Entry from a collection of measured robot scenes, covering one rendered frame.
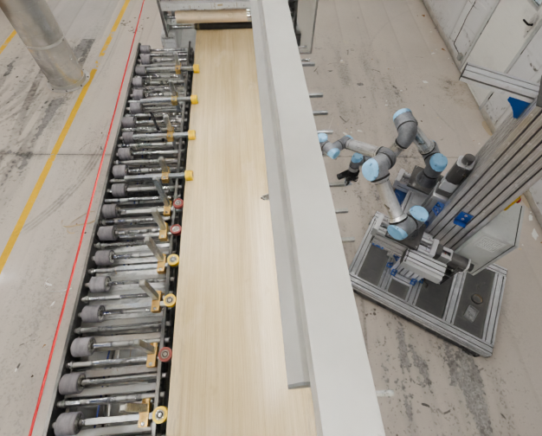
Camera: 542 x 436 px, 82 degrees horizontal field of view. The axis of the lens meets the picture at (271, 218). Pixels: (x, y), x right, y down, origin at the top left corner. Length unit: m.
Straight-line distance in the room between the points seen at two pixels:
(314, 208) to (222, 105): 2.73
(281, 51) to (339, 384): 0.69
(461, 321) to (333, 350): 2.80
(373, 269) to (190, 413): 1.90
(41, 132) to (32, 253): 1.77
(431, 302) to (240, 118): 2.35
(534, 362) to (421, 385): 1.03
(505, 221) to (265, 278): 1.55
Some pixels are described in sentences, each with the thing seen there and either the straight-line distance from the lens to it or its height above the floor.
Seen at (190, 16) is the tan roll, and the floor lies 1.08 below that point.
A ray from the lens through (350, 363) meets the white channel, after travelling 0.44.
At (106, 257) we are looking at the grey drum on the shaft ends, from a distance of 2.49.
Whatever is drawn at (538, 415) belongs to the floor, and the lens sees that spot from 3.59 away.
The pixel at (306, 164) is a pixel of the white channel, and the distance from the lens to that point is 0.56.
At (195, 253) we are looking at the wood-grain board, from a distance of 2.24.
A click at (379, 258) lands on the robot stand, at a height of 0.21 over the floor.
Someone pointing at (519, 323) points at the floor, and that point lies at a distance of 3.74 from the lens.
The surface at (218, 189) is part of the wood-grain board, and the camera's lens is 2.50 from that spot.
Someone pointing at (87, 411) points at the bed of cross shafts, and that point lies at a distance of 2.53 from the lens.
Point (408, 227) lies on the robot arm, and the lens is 2.06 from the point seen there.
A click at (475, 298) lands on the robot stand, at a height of 0.21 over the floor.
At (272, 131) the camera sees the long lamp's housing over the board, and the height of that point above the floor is 2.38.
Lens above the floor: 2.88
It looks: 58 degrees down
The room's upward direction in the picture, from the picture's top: 2 degrees clockwise
